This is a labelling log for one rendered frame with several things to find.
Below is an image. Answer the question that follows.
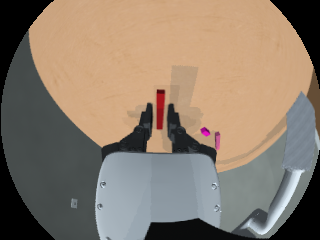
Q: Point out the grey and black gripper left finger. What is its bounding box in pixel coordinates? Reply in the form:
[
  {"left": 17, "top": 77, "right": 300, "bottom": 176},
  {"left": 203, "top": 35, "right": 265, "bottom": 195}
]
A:
[{"left": 101, "top": 103, "right": 153, "bottom": 162}]

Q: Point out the dark red rod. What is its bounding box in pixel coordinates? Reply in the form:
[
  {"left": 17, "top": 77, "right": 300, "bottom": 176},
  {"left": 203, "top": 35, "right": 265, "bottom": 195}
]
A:
[{"left": 156, "top": 89, "right": 165, "bottom": 130}]

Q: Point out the short magenta rod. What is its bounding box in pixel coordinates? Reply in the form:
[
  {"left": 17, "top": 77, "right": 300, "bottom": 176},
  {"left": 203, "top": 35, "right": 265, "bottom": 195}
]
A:
[{"left": 200, "top": 127, "right": 210, "bottom": 137}]

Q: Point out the pink rod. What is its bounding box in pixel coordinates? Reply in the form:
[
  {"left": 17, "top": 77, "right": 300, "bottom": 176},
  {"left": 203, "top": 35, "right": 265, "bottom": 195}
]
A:
[{"left": 215, "top": 131, "right": 220, "bottom": 150}]

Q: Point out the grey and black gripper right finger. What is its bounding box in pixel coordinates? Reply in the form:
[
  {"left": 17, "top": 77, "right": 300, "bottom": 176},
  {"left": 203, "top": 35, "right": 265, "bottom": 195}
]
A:
[{"left": 167, "top": 103, "right": 217, "bottom": 163}]

